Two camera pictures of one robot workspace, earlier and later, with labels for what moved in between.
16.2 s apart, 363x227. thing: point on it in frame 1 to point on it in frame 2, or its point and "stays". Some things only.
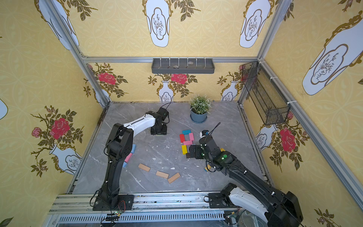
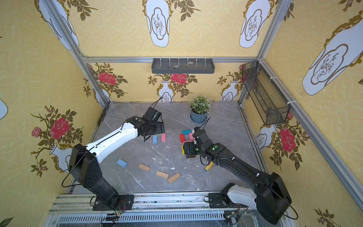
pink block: x=191 y=136 stays
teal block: x=186 y=132 stays
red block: x=182 y=138 stays
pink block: x=128 y=157 to x=163 y=137
